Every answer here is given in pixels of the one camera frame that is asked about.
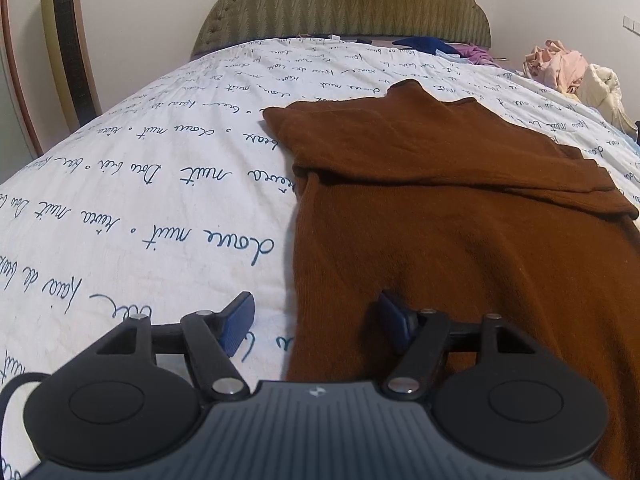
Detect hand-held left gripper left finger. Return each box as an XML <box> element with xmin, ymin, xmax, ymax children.
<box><xmin>92</xmin><ymin>291</ymin><xmax>257</xmax><ymax>403</ymax></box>

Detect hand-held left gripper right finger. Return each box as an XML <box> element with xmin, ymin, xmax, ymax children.
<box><xmin>377</xmin><ymin>289</ymin><xmax>541</xmax><ymax>403</ymax></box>

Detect brown knit sweater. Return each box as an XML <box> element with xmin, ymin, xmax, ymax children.
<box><xmin>262</xmin><ymin>79</ymin><xmax>640</xmax><ymax>480</ymax></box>

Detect pink clothes pile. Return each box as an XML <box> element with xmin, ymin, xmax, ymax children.
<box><xmin>524</xmin><ymin>39</ymin><xmax>591</xmax><ymax>93</ymax></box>

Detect cream clothes pile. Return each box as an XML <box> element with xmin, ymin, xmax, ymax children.
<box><xmin>575</xmin><ymin>64</ymin><xmax>638</xmax><ymax>133</ymax></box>

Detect white script-printed blanket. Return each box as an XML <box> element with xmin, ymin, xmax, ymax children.
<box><xmin>0</xmin><ymin>35</ymin><xmax>640</xmax><ymax>480</ymax></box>

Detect dark blue cloth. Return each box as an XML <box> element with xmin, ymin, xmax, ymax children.
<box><xmin>392</xmin><ymin>36</ymin><xmax>458</xmax><ymax>56</ymax></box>

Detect purple cloth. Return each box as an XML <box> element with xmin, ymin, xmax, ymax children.
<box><xmin>452</xmin><ymin>44</ymin><xmax>502</xmax><ymax>66</ymax></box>

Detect gold tower fan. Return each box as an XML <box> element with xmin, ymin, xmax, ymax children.
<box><xmin>40</xmin><ymin>0</ymin><xmax>103</xmax><ymax>128</ymax></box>

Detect green padded headboard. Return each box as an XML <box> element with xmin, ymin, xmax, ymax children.
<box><xmin>190</xmin><ymin>0</ymin><xmax>493</xmax><ymax>61</ymax></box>

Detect black cable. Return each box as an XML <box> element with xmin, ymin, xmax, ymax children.
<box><xmin>0</xmin><ymin>372</ymin><xmax>48</xmax><ymax>443</ymax></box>

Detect reddish brown wooden frame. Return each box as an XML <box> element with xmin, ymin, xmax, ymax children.
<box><xmin>0</xmin><ymin>0</ymin><xmax>45</xmax><ymax>157</ymax></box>

